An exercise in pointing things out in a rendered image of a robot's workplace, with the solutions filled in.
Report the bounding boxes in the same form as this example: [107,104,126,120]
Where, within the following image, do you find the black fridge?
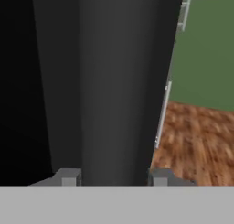
[0,0,186,187]

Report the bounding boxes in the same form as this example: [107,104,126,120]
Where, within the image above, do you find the short silver fridge handle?
[177,0,192,33]

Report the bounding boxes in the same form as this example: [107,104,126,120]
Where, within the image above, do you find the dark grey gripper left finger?
[28,167,82,187]

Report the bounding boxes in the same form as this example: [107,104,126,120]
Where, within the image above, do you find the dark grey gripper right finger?
[147,167,197,187]

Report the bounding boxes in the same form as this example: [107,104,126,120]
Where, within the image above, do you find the long silver fridge handle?
[154,80,173,150]

